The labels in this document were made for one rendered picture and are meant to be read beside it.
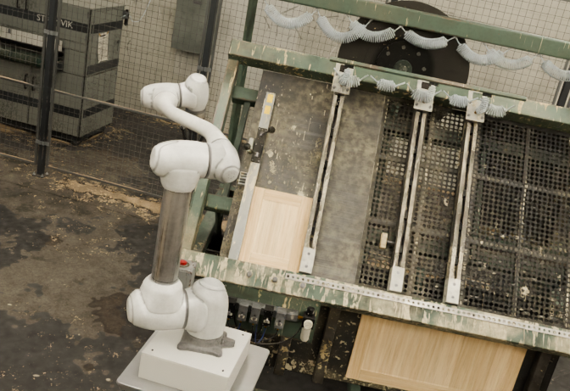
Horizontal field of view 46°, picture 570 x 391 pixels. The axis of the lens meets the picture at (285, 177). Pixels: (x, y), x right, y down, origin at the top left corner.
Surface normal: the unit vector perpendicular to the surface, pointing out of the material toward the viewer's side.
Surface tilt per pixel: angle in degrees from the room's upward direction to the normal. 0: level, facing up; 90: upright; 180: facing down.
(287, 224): 51
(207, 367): 2
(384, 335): 90
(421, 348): 90
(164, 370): 90
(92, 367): 0
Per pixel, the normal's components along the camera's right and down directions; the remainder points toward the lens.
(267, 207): 0.06, -0.33
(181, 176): 0.29, 0.44
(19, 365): 0.19, -0.93
